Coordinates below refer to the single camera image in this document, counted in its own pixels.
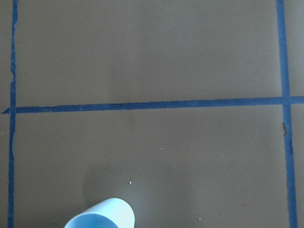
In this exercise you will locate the blue cup right side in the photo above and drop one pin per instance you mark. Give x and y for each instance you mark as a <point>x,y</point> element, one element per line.
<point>110,213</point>

